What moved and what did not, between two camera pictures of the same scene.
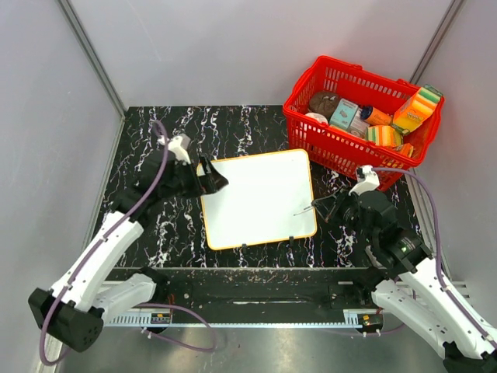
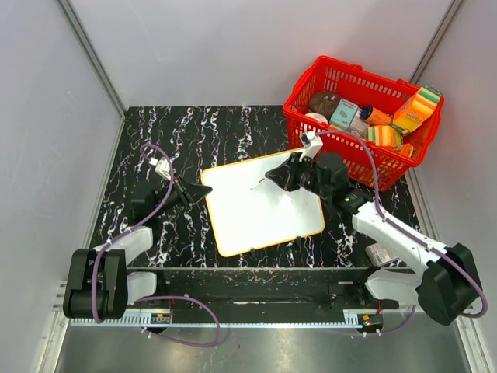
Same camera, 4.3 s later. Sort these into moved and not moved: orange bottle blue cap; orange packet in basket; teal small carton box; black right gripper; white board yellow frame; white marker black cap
Moved: black right gripper; white marker black cap
Not moved: white board yellow frame; orange bottle blue cap; teal small carton box; orange packet in basket
